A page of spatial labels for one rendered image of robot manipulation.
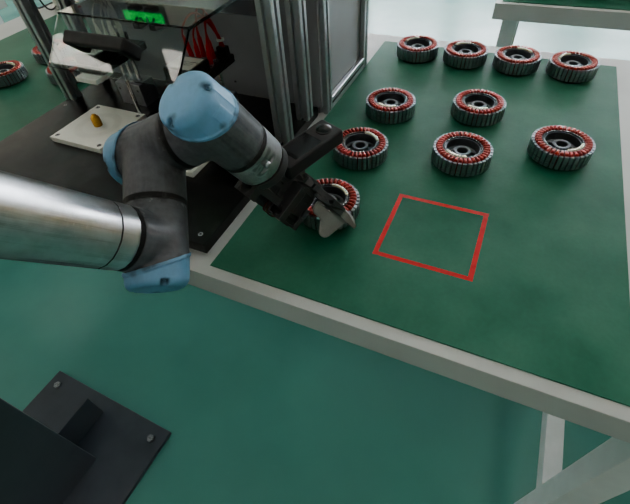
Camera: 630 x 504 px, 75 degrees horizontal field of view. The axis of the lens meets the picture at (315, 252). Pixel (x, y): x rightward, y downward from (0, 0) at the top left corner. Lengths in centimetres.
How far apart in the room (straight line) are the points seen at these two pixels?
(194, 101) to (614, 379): 60
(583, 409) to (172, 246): 53
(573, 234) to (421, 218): 24
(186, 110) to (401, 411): 110
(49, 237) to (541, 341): 58
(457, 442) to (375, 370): 31
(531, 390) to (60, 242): 55
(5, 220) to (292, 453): 106
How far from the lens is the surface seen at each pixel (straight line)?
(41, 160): 107
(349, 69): 116
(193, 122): 47
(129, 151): 55
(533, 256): 73
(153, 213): 50
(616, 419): 63
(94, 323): 174
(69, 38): 71
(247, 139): 51
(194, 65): 90
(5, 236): 41
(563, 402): 62
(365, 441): 131
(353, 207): 71
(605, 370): 65
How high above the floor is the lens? 126
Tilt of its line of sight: 48 degrees down
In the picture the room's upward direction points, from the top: 5 degrees counter-clockwise
